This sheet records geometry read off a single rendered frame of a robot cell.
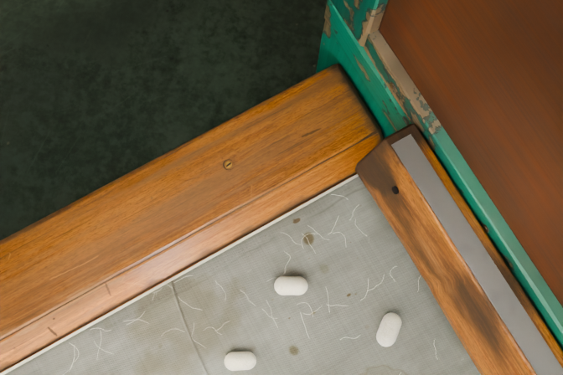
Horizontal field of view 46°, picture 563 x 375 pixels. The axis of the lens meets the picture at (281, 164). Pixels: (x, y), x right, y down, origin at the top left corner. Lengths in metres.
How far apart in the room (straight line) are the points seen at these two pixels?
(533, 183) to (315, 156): 0.26
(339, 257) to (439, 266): 0.13
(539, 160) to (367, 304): 0.28
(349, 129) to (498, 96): 0.25
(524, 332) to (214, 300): 0.30
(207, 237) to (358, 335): 0.19
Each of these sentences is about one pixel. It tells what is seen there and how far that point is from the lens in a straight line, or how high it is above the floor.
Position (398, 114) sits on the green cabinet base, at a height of 0.83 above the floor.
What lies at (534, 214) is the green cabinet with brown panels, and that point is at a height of 0.93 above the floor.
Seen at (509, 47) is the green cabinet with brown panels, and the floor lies 1.05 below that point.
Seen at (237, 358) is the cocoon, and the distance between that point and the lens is 0.69.
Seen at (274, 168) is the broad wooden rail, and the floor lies 0.76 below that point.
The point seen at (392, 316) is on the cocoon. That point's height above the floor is 0.76.
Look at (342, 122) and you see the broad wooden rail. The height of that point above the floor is 0.76.
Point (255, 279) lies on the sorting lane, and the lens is 0.71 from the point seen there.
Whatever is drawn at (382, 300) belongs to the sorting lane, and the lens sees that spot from 0.71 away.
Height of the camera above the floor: 1.44
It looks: 75 degrees down
